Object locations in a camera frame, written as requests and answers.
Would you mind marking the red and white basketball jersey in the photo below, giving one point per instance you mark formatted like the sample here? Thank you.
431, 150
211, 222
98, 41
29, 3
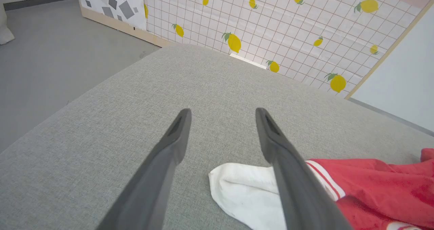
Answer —
373, 189

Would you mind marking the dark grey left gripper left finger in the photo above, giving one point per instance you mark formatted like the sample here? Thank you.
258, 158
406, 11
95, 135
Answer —
152, 175

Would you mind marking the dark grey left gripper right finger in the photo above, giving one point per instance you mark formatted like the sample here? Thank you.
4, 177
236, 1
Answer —
298, 189

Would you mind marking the lemon print grid partition panel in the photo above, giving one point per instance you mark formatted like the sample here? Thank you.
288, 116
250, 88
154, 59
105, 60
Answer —
288, 30

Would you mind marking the grey terrazzo print panel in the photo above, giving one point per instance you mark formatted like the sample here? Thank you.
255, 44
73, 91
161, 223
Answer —
112, 3

